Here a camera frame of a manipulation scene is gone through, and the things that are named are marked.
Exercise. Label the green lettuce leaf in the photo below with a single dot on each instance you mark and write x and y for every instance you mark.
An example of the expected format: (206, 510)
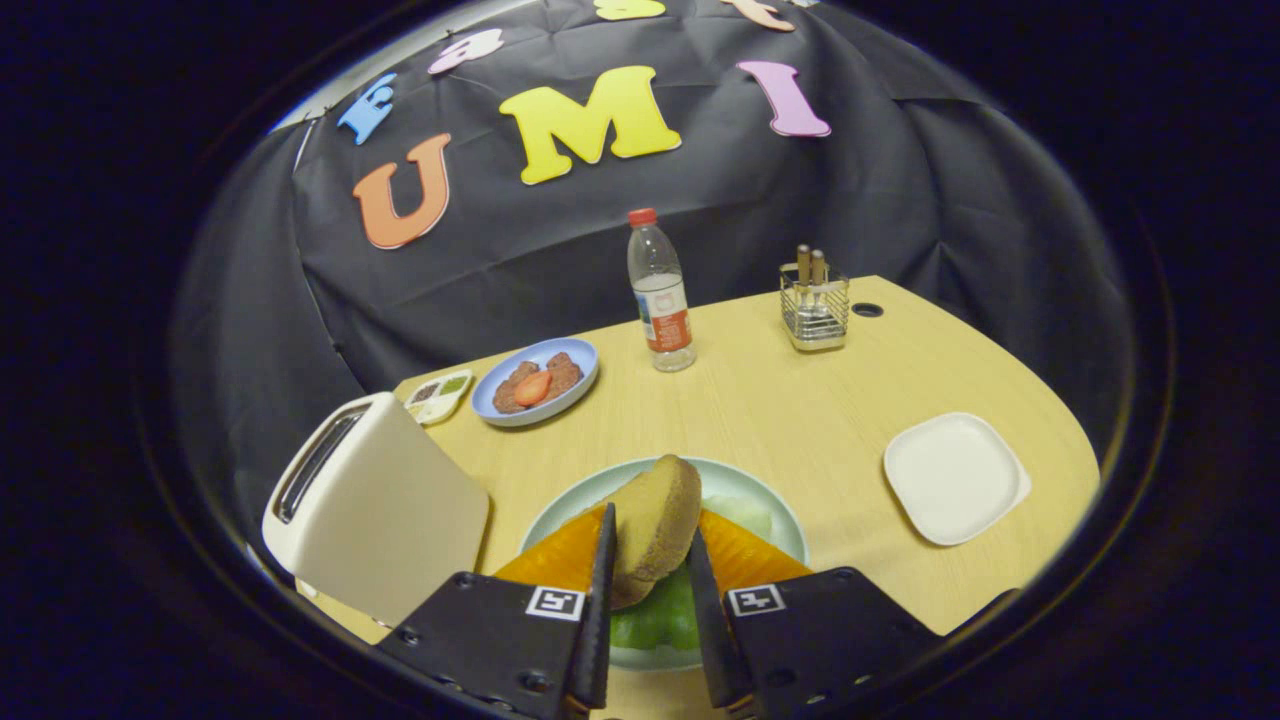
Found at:
(660, 620)

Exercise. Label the black backdrop cloth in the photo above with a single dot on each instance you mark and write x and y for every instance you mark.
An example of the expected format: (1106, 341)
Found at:
(540, 240)

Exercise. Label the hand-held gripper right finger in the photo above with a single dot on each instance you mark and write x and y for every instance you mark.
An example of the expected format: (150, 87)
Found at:
(712, 650)

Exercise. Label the clear bottle with red cap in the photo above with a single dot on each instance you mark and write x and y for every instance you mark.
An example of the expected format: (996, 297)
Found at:
(660, 310)

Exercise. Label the white toaster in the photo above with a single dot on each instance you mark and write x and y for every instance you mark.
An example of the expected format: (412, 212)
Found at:
(390, 520)

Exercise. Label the brown meat patty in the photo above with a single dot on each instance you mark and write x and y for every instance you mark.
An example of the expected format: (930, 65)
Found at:
(505, 395)
(565, 375)

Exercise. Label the blue round plate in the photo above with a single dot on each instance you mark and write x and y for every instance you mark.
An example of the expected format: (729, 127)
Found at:
(585, 365)

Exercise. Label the red tomato slice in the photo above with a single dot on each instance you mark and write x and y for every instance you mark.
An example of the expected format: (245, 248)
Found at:
(532, 389)

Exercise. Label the white square plate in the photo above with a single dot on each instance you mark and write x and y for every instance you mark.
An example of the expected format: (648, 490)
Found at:
(955, 478)

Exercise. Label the white condiment tray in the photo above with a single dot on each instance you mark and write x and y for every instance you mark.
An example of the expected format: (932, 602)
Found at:
(440, 397)

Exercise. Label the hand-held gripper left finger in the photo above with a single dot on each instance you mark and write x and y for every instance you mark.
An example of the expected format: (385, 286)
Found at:
(600, 620)

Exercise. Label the brown bread slice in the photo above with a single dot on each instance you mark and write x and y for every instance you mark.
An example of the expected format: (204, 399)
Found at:
(650, 525)

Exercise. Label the pale green round plate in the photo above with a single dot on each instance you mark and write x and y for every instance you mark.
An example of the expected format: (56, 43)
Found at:
(740, 485)

